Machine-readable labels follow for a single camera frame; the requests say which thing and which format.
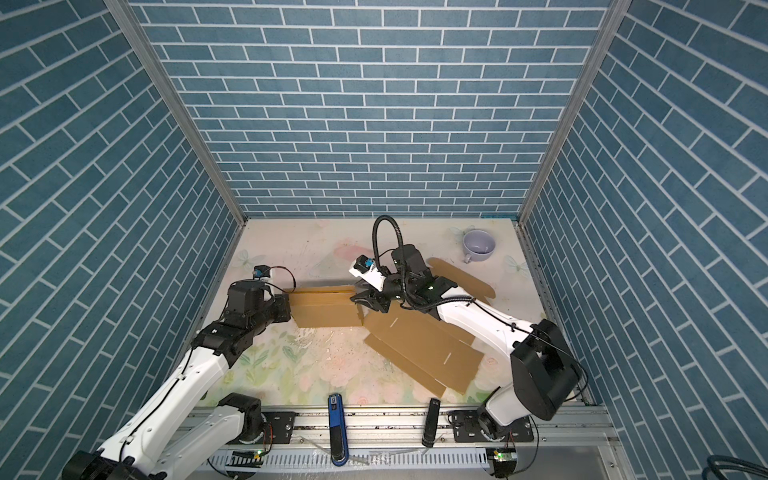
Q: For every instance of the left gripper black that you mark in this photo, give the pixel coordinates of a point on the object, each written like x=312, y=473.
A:
x=282, y=301

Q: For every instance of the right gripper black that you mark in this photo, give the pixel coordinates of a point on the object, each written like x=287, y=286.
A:
x=376, y=298

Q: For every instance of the cardboard box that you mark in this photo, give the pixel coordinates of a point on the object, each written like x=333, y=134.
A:
x=325, y=307

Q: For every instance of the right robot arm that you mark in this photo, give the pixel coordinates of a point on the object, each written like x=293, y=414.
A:
x=544, y=372

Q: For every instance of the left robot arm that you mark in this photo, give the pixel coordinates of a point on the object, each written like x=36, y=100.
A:
x=213, y=352

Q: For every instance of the lavender ceramic cup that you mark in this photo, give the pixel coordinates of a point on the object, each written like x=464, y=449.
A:
x=478, y=246

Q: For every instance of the blue black handheld tool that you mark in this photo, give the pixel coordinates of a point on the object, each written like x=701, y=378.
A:
x=339, y=449

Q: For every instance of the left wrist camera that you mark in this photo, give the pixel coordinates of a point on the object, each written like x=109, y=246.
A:
x=262, y=273

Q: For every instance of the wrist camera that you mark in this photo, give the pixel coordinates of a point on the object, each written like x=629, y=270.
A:
x=262, y=273
x=369, y=270

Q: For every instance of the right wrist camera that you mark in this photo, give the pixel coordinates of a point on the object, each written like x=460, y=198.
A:
x=369, y=270

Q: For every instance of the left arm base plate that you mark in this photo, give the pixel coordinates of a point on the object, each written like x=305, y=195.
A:
x=276, y=428

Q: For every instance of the aluminium front rail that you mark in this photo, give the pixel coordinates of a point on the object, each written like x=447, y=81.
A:
x=398, y=427

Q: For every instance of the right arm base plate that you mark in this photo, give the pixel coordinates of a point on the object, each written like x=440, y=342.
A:
x=476, y=425

